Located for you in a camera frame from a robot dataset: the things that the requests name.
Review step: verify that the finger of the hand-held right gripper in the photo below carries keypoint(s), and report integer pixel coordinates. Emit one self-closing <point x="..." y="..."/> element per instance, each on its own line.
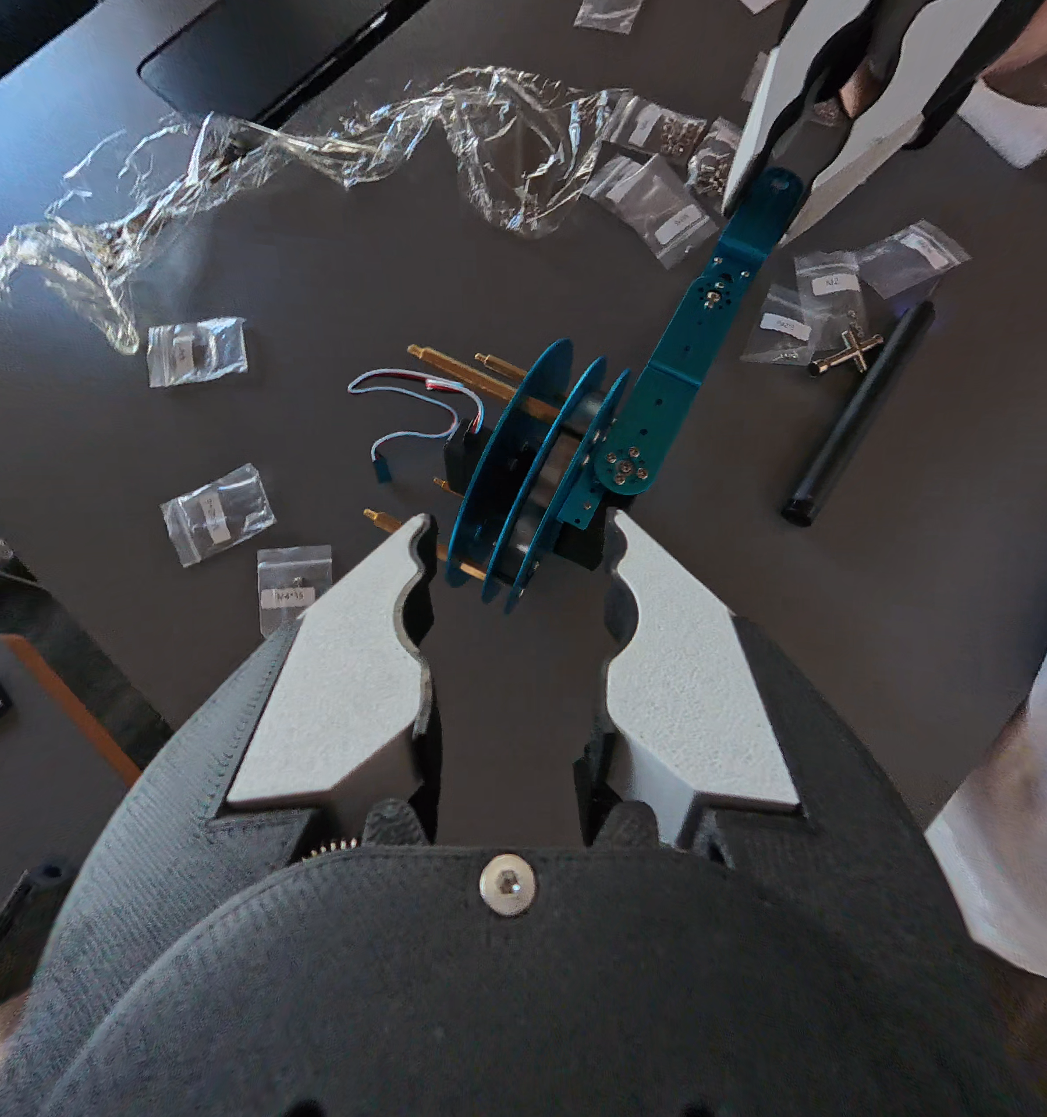
<point x="755" y="140"/>
<point x="864" y="166"/>

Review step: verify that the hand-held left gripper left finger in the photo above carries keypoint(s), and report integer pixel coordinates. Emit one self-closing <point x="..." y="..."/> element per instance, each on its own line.
<point x="331" y="689"/>

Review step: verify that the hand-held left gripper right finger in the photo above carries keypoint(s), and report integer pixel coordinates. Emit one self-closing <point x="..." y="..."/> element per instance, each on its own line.
<point x="698" y="698"/>

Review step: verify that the blue toy robot arm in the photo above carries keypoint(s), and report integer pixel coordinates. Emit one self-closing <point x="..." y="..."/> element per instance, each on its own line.
<point x="689" y="349"/>

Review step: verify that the small clear zip bag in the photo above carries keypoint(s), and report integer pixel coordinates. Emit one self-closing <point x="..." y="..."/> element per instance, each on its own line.
<point x="606" y="10"/>
<point x="218" y="515"/>
<point x="292" y="589"/>
<point x="829" y="284"/>
<point x="196" y="349"/>
<point x="781" y="332"/>
<point x="912" y="253"/>
<point x="615" y="179"/>
<point x="654" y="122"/>
<point x="672" y="218"/>
<point x="717" y="161"/>

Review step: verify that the assembly manual booklet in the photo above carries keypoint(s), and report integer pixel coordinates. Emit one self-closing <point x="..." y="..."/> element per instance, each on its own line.
<point x="1025" y="127"/>

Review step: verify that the silver cross wrench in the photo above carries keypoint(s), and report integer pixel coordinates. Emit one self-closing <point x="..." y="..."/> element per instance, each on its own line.
<point x="853" y="345"/>

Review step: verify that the crumpled clear plastic wrap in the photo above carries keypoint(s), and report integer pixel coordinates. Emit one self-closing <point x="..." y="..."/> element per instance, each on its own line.
<point x="497" y="148"/>

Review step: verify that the grey panel with orange edge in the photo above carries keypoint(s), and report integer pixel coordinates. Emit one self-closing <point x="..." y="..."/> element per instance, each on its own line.
<point x="52" y="785"/>

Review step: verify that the black flat panel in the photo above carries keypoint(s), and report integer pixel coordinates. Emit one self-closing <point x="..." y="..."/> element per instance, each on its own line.
<point x="270" y="52"/>

